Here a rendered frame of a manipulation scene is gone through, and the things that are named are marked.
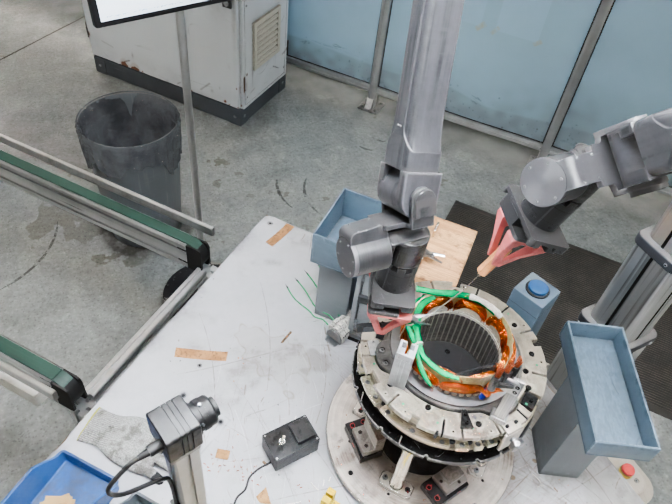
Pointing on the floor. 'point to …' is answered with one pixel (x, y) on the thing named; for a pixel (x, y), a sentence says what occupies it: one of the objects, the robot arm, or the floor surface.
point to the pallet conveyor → (49, 374)
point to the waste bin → (145, 183)
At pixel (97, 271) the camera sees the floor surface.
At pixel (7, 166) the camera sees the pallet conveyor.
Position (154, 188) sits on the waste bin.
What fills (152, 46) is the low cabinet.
